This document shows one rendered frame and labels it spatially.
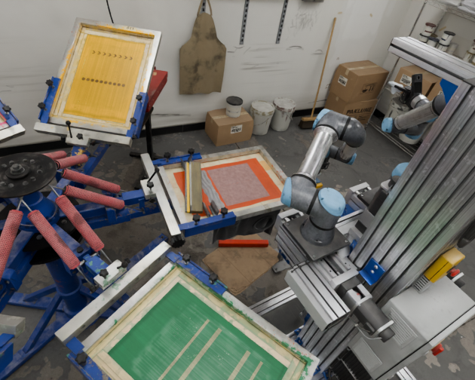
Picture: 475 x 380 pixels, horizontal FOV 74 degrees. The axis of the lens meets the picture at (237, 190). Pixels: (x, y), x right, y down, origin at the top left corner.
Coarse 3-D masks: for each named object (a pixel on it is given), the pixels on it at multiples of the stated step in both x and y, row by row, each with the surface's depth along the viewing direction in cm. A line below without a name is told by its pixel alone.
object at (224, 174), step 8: (248, 160) 225; (256, 160) 226; (208, 168) 213; (216, 168) 214; (224, 168) 215; (232, 168) 216; (240, 168) 217; (248, 168) 218; (256, 168) 220; (176, 176) 203; (184, 176) 204; (208, 176) 207; (216, 176) 208; (224, 176) 209; (232, 176) 210; (240, 176) 211; (248, 176) 212; (256, 176) 213; (264, 176) 214; (184, 184) 199; (216, 184) 203; (224, 184) 204; (184, 192) 193
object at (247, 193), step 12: (252, 180) 210; (264, 180) 212; (228, 192) 199; (240, 192) 200; (252, 192) 201; (264, 192) 203; (276, 192) 204; (228, 204) 191; (240, 204) 192; (252, 204) 194
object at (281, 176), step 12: (204, 156) 216; (216, 156) 218; (228, 156) 223; (264, 156) 227; (168, 168) 207; (276, 168) 217; (168, 180) 194; (168, 192) 187; (264, 204) 190; (276, 204) 191; (180, 216) 175; (240, 216) 182
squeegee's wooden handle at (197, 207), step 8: (192, 168) 196; (200, 168) 198; (192, 176) 192; (200, 176) 194; (192, 184) 189; (200, 184) 191; (192, 192) 186; (200, 192) 187; (192, 200) 183; (200, 200) 184; (192, 208) 180; (200, 208) 181
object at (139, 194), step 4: (124, 192) 175; (128, 192) 176; (132, 192) 176; (136, 192) 176; (140, 192) 177; (124, 196) 173; (128, 196) 174; (132, 196) 174; (136, 196) 174; (140, 196) 175; (144, 196) 176; (124, 200) 171; (128, 200) 173; (132, 200) 174; (136, 200) 175; (144, 200) 178; (148, 200) 179; (124, 204) 174; (128, 204) 175
